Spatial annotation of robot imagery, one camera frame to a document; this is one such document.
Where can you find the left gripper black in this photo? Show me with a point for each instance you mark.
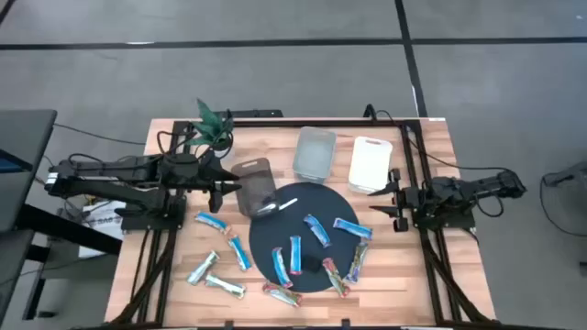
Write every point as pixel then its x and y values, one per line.
pixel 199 176

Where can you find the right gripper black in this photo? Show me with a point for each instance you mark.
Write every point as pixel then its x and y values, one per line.
pixel 415 201

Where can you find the purple green granola bar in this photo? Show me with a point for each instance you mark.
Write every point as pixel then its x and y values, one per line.
pixel 357 262

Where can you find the red green granola bar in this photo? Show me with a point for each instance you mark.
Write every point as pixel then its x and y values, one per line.
pixel 282 293
pixel 335 277

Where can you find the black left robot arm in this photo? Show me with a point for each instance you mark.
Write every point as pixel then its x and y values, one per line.
pixel 114 176

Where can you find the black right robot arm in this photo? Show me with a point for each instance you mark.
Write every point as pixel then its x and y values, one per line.
pixel 472 185

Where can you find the blue white granola bar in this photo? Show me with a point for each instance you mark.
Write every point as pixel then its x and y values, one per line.
pixel 240 253
pixel 212 222

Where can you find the silver green granola bar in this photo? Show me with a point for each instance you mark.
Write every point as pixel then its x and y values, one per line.
pixel 202 268
pixel 225 285

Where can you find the smoky translucent plastic bin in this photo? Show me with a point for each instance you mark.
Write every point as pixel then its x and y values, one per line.
pixel 252 183

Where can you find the white plastic bin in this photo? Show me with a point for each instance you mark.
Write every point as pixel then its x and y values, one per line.
pixel 369 165

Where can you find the black round plate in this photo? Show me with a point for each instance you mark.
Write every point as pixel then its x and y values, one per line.
pixel 330 201

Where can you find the green plant in white pot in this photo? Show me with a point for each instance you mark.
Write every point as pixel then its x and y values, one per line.
pixel 208 121

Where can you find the grey plastic bin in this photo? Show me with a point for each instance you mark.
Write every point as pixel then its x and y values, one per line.
pixel 314 153

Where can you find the white cardboard box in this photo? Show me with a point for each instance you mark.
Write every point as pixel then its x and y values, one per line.
pixel 103 222

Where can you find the black desk beam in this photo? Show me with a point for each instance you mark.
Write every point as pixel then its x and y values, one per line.
pixel 69 229

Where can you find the grey chair base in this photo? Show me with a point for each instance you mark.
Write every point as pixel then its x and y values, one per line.
pixel 568 175

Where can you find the grey side desk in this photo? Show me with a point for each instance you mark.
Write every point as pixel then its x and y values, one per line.
pixel 23 151

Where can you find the grey table-level camera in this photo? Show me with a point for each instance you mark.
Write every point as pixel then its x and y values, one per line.
pixel 346 323

